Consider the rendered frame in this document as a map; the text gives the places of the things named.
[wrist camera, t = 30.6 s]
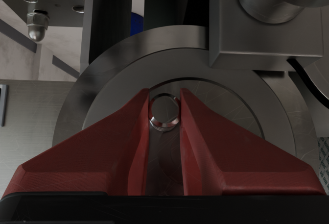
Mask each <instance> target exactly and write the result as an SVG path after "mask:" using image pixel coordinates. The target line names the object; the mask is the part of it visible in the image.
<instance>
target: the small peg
mask: <svg viewBox="0 0 329 224"><path fill-rule="evenodd" d="M148 115H149V118H150V122H151V124H152V126H153V127H154V128H155V129H156V130H158V131H161V132H167V131H170V130H172V129H173V128H174V127H175V126H176V124H177V123H178V122H179V120H180V118H181V102H180V101H179V100H178V98H177V97H175V96H174V95H172V94H169V93H162V94H158V95H156V96H155V97H154V98H153V99H152V100H151V101H150V103H149V106H148Z"/></svg>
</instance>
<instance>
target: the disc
mask: <svg viewBox="0 0 329 224"><path fill-rule="evenodd" d="M171 48H201V49H207V50H209V27H204V26H197V25H171V26H163V27H158V28H154V29H150V30H146V31H143V32H140V33H137V34H135V35H132V36H130V37H128V38H126V39H124V40H122V41H120V42H118V43H117V44H115V45H113V46H112V47H110V48H109V49H107V50H106V51H105V52H104V53H102V54H101V55H100V56H99V57H98V58H96V59H95V60H94V61H93V62H92V63H91V64H90V65H89V66H88V67H87V68H86V69H85V71H84V72H83V73H82V74H81V75H80V77H79V78H78V79H77V81H76V82H75V83H74V85H73V86H72V88H71V90H70V91H69V93H68V95H67V97H66V99H65V101H64V103H63V105H62V108H61V110H60V113H59V116H58V119H57V122H56V126H55V130H54V135H53V140H52V147H53V146H55V145H56V144H58V143H60V142H62V141H64V140H65V139H67V138H69V137H71V136H73V135H75V134H76V133H78V132H80V131H81V130H82V127H83V123H84V120H85V118H86V115H87V113H88V111H89V109H90V107H91V104H92V102H93V101H94V99H95V97H96V96H97V94H98V93H99V92H100V90H101V89H102V88H103V86H104V85H105V84H106V83H107V82H108V81H109V80H110V79H111V78H112V77H113V76H114V75H115V74H116V73H117V72H119V71H120V70H121V69H122V68H124V67H125V66H127V65H128V64H130V63H131V62H133V61H135V60H137V59H139V58H141V57H143V56H145V55H148V54H151V53H153V52H157V51H160V50H166V49H171ZM253 71H254V72H256V73H257V74H258V75H259V76H260V77H261V78H262V79H263V80H264V81H265V82H266V83H267V84H268V85H269V86H270V87H271V89H272V90H273V91H274V92H275V94H276V95H277V97H278V98H279V100H280V101H281V103H282V105H283V107H284V109H285V111H286V113H287V115H288V118H289V120H290V123H291V126H292V130H293V133H294V138H295V143H296V153H297V158H299V159H300V160H302V161H304V162H306V163H307V164H309V165H310V166H311V167H312V168H313V169H314V171H315V173H316V175H317V177H318V178H319V148H318V141H317V136H316V131H315V127H314V123H313V120H312V117H311V114H310V112H309V109H308V107H307V105H306V103H305V101H304V99H303V97H302V95H301V93H300V91H299V90H298V88H297V87H296V85H295V84H294V82H293V81H292V80H291V78H290V77H289V76H288V75H287V73H286V72H285V71H263V70H253Z"/></svg>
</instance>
